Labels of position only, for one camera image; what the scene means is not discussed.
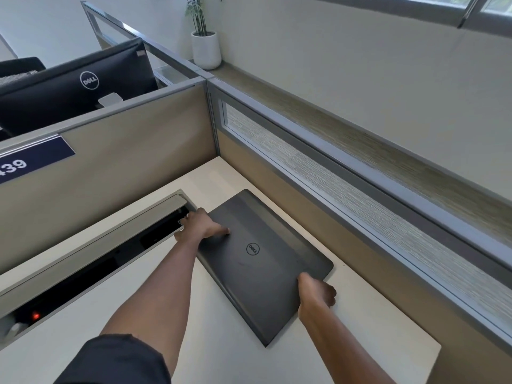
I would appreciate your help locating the person's left forearm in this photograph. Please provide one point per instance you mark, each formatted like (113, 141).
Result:
(160, 287)

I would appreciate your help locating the person's right thumb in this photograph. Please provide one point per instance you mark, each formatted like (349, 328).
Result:
(304, 280)

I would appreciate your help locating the person's left thumb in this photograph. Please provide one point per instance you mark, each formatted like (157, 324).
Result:
(219, 232)

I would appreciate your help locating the person's left hand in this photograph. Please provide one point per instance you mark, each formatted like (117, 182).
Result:
(198, 227)

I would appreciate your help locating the dark grey laptop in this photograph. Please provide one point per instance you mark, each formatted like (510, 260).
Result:
(264, 267)

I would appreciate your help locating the grey window frame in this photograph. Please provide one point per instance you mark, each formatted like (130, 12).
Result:
(448, 9)

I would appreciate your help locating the black power strip red light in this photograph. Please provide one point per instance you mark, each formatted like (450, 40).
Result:
(36, 315)

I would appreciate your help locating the person's right hand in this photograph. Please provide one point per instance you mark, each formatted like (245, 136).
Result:
(314, 295)

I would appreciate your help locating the green plant in white pot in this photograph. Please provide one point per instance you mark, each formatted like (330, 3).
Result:
(205, 45)

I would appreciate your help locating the silver monitor stand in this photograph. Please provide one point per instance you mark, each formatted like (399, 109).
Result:
(108, 99)

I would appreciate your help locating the dark shirt sleeve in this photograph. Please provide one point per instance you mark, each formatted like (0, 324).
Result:
(112, 361)

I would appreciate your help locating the grey framed glass divider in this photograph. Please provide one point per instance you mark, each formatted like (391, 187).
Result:
(132, 39)

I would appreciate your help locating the black computer monitor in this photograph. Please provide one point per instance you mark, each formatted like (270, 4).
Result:
(72, 87)

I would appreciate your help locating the beige cubicle partition panel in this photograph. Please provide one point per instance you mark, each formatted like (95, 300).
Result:
(112, 167)

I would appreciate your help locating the partition panel with frosted glass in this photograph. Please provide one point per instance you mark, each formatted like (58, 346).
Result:
(360, 211)

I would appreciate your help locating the person's right forearm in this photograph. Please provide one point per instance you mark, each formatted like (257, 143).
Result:
(340, 347)

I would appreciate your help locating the dark blue label sign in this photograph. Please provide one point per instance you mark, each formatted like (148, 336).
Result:
(32, 157)

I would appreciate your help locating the wood grain window ledge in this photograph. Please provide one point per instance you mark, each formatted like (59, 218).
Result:
(360, 143)

